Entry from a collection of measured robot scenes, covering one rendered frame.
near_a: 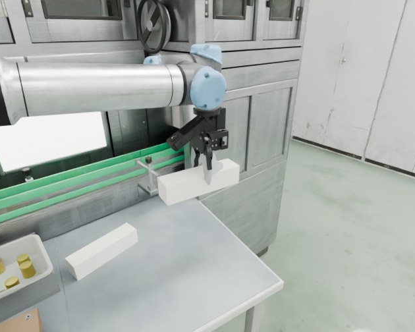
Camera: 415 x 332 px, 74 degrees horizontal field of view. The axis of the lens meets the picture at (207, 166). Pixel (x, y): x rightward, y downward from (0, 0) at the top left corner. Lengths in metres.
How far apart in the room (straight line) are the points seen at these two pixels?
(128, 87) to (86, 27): 0.87
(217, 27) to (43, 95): 0.85
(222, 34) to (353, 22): 2.69
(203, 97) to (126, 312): 0.66
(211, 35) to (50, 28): 0.60
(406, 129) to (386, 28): 1.06
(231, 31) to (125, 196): 0.82
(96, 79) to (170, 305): 0.67
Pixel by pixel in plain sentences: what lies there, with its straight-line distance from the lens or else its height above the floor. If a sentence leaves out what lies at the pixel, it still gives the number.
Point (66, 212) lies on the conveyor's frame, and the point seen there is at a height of 0.84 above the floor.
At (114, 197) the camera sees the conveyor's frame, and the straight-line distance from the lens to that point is 1.26.
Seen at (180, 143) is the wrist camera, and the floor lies 1.21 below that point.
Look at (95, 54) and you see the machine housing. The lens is 1.29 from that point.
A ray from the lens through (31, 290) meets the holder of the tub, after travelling 1.00.
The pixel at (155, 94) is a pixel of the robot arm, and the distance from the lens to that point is 0.49.
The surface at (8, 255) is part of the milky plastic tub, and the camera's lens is 1.17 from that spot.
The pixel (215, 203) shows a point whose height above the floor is 0.69.
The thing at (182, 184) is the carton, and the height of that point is 1.10.
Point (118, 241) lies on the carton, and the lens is 1.06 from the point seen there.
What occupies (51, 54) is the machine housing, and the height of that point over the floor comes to 1.39.
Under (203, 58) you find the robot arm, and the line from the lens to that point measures 0.69.
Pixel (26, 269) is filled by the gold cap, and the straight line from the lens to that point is 1.08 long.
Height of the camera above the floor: 1.48
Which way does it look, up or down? 26 degrees down
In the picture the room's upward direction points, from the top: straight up
